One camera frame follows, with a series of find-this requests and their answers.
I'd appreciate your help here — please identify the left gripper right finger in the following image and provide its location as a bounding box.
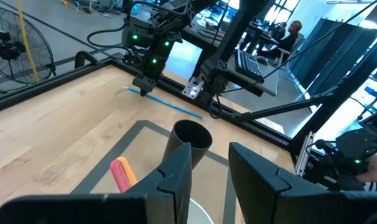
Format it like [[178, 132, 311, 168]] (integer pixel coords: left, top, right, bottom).
[[228, 142, 377, 224]]

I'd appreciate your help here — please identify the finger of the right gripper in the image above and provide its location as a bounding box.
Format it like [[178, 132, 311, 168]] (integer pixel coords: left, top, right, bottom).
[[144, 77, 159, 96], [133, 75, 146, 96]]

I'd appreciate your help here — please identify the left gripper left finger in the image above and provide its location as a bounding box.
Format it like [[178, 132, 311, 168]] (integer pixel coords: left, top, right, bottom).
[[0, 142, 193, 224]]

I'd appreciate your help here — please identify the white ceramic bowl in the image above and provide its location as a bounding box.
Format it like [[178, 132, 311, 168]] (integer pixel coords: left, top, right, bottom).
[[187, 198, 215, 224]]

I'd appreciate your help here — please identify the blue drinking straw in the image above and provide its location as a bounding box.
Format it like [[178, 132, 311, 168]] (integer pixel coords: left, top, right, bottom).
[[122, 85, 205, 121]]

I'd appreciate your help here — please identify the spoon with orange handle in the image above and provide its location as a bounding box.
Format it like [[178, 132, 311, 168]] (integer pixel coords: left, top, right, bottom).
[[116, 156, 139, 187]]

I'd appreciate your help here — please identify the fork with red handle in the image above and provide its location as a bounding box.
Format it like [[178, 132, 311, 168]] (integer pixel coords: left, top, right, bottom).
[[109, 158, 132, 194]]

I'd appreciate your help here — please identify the black plastic cup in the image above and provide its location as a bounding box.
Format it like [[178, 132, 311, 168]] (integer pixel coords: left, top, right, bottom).
[[161, 119, 213, 171]]

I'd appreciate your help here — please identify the translucent mat with grey border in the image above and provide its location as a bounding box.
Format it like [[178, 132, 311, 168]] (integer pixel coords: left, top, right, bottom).
[[70, 119, 239, 224]]

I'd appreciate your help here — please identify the black keyboard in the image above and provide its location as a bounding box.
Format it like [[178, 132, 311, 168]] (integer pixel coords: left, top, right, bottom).
[[233, 49, 266, 83]]

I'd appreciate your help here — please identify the dark grey desk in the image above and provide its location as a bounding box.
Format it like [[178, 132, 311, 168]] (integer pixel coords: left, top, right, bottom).
[[180, 18, 281, 98]]

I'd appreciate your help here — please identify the person's hand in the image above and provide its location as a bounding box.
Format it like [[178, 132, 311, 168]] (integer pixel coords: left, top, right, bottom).
[[355, 152, 377, 185]]

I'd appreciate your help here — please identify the black floor fan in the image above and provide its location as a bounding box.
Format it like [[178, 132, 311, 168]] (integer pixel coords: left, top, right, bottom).
[[0, 5, 57, 94]]

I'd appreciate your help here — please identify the person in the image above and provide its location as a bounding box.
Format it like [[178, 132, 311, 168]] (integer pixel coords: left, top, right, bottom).
[[256, 19, 304, 60]]

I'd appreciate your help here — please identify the dark grey curtain partition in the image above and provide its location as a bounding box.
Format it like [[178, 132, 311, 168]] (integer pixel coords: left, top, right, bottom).
[[288, 17, 377, 98]]

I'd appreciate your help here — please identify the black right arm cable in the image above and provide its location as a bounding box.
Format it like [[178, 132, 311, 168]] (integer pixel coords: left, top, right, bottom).
[[86, 22, 137, 57]]

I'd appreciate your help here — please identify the silver mounting bracket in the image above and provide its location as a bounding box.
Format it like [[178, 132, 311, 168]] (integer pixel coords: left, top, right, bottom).
[[181, 76, 205, 100]]

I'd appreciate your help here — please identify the black aluminium rig frame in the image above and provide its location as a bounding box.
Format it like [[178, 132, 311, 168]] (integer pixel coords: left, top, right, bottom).
[[0, 30, 377, 156]]

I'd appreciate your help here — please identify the yellow hanging cable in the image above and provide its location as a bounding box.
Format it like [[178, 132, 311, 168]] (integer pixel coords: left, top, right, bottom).
[[15, 0, 41, 83]]

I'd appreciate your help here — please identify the thin black taut cable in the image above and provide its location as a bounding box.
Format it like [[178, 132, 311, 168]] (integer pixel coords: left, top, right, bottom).
[[220, 0, 377, 95]]

